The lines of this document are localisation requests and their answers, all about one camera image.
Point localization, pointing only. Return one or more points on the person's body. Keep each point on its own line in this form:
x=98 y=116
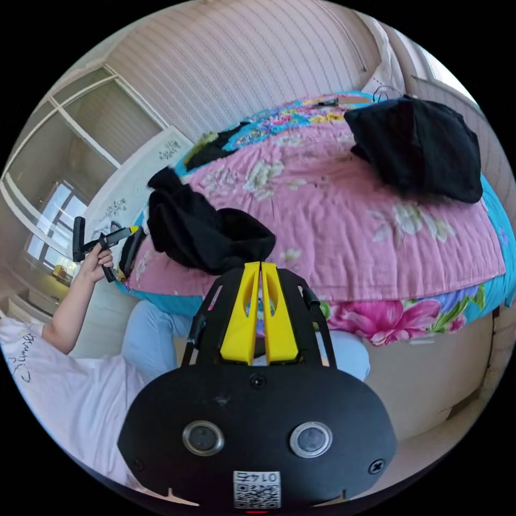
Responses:
x=80 y=403

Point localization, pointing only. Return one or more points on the bed with pink floral quilt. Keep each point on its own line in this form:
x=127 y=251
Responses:
x=334 y=225

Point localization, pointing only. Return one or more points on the black garment with green trim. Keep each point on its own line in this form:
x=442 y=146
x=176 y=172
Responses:
x=215 y=147

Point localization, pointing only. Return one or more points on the person's left forearm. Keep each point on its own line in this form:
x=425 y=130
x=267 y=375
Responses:
x=68 y=310

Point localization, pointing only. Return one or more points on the person's left hand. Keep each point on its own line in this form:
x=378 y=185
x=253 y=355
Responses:
x=94 y=264

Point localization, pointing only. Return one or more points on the black long sleeve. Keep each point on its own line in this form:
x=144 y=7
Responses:
x=193 y=234

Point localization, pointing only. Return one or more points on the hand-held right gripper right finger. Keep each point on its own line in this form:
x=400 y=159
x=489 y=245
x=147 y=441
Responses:
x=282 y=322

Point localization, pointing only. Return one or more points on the white curtain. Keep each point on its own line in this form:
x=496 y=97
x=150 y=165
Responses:
x=383 y=60

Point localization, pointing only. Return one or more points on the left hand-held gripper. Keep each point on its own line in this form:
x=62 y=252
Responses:
x=109 y=241

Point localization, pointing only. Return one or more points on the window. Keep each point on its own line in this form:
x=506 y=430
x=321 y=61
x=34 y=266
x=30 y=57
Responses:
x=54 y=225

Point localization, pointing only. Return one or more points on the pile of clothes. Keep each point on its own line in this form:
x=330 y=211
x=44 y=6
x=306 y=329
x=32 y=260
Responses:
x=419 y=149

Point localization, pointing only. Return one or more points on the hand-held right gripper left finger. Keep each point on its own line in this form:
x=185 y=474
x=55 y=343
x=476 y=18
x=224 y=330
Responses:
x=238 y=322

